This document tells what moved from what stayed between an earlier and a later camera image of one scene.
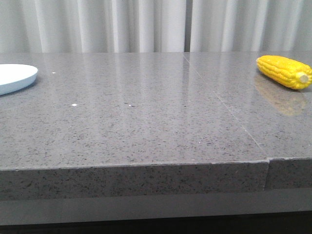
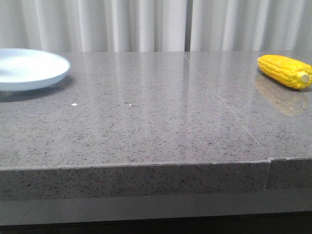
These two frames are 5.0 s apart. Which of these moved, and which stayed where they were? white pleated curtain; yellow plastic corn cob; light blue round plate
Moved: light blue round plate
Stayed: white pleated curtain; yellow plastic corn cob
